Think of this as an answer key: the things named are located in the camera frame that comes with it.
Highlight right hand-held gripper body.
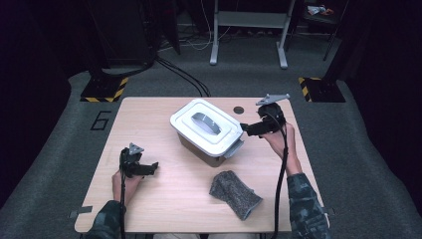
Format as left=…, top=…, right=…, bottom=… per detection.
left=255, top=93, right=292, bottom=133

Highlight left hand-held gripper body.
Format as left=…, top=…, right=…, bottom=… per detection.
left=118, top=142, right=145, bottom=178

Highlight storage box with white lid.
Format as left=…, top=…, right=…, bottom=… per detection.
left=169, top=98, right=246, bottom=168

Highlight grey fluffy cloth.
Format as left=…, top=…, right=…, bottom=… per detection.
left=208, top=170, right=264, bottom=221

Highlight person's left hand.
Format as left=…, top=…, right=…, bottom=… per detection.
left=111, top=169, right=143, bottom=205

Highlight person's right hand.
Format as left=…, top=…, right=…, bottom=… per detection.
left=260, top=122, right=304, bottom=177

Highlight black yellow-striped stand base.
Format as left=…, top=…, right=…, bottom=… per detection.
left=80, top=77, right=129, bottom=104
left=298, top=77, right=346, bottom=104

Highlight dark stand with colourful item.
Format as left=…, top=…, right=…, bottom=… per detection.
left=300, top=0, right=349, bottom=61

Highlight dark equipment cabinet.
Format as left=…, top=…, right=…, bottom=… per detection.
left=87, top=0, right=157, bottom=68

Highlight left hand-held gripper black cable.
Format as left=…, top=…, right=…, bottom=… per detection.
left=118, top=155, right=129, bottom=239

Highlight hand-held gripper black cable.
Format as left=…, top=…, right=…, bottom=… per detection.
left=118, top=155, right=129, bottom=239
left=269, top=111, right=291, bottom=239

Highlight right hand-held gripper black cable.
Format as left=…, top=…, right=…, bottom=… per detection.
left=269, top=111, right=291, bottom=239

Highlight black floor cables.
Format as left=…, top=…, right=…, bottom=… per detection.
left=155, top=56, right=212, bottom=98

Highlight white metal stand frame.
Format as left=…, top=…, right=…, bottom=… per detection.
left=209, top=0, right=297, bottom=70

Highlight white cable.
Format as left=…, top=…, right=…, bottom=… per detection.
left=185, top=0, right=233, bottom=52

